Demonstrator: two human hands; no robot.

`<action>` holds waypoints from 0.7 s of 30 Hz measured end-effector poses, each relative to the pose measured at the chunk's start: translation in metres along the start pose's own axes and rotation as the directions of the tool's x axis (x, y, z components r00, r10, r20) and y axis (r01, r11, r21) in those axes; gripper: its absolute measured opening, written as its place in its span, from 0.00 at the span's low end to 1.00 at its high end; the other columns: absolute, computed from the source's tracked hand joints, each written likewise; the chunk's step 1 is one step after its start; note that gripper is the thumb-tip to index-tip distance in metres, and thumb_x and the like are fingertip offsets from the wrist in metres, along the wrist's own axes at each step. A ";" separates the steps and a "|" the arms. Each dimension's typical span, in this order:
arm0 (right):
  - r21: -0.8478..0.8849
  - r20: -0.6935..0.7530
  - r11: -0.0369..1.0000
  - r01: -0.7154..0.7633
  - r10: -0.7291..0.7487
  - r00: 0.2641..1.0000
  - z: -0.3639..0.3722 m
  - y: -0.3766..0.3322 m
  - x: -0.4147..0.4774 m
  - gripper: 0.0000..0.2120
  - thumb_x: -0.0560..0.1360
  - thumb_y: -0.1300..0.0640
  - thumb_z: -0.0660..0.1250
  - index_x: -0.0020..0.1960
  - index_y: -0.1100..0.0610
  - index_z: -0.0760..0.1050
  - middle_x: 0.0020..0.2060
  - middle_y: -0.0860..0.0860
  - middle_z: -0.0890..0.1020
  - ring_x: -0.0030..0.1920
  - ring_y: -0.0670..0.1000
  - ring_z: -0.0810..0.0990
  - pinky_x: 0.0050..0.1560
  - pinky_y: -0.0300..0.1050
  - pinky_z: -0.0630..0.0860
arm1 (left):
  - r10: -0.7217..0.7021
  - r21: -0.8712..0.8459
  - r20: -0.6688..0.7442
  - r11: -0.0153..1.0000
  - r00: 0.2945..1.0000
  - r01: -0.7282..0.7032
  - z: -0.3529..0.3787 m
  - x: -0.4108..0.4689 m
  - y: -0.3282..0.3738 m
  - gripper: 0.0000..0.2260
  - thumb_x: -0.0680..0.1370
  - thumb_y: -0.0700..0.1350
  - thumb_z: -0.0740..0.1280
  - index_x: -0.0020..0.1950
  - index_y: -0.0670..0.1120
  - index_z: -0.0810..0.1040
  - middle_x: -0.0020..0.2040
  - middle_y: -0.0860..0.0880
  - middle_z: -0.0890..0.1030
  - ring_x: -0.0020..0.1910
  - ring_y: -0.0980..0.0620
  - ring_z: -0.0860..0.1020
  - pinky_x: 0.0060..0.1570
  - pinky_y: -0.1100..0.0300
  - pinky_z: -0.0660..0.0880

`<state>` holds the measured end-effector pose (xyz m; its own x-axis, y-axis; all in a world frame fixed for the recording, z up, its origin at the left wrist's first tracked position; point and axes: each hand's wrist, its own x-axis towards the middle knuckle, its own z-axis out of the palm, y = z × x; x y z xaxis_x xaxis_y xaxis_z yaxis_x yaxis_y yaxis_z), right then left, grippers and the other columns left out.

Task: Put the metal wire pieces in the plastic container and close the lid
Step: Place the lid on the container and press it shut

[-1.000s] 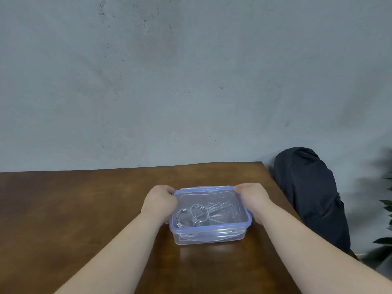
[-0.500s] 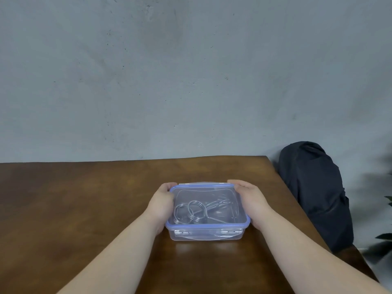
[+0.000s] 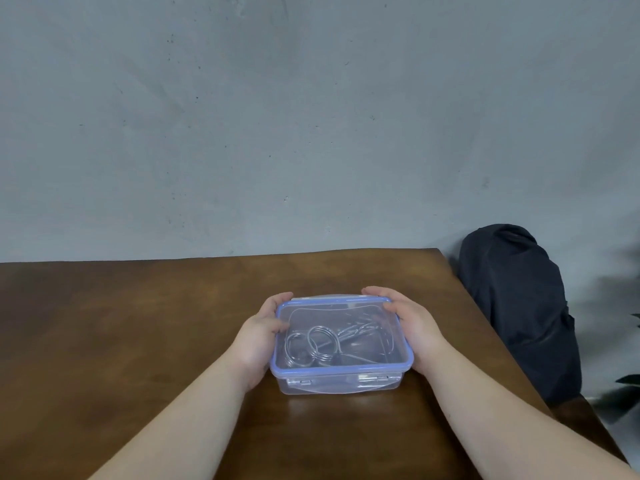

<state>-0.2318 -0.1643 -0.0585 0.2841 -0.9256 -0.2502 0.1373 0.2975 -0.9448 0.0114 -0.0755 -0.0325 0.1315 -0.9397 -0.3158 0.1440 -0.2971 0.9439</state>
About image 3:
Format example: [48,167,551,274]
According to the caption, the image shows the clear plastic container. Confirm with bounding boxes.
[272,367,404,396]

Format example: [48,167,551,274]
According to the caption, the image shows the coiled silver cable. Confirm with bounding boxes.
[285,320,386,369]

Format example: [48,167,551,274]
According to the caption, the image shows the clear lid with blue rim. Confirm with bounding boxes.
[270,296,415,379]

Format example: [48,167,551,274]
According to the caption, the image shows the person's right forearm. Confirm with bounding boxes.
[416,340,640,480]

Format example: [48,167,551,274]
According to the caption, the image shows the dark green plant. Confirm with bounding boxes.
[595,312,640,408]

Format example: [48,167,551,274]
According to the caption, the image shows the person's left forearm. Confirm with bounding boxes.
[87,345,256,480]

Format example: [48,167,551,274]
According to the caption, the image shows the person's right hand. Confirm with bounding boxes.
[361,287,448,380]

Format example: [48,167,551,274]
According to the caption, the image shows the person's left hand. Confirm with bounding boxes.
[228,292,295,393]

